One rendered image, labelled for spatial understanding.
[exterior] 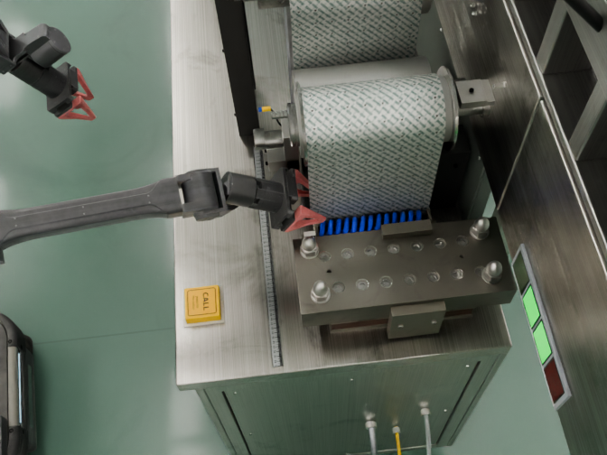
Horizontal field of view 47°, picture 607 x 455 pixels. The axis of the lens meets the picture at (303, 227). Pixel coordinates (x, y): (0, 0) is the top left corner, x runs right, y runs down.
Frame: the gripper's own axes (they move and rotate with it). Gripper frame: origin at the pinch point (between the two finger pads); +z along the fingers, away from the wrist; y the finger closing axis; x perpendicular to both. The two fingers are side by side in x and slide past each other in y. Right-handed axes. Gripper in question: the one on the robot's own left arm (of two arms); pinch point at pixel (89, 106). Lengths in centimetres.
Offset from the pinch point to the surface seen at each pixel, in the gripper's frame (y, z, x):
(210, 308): -48, 19, -9
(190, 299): -45.0, 17.2, -5.5
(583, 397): -90, 14, -68
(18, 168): 75, 64, 99
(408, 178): -42, 21, -55
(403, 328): -63, 33, -41
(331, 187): -40, 14, -43
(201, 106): 7.1, 24.4, -13.1
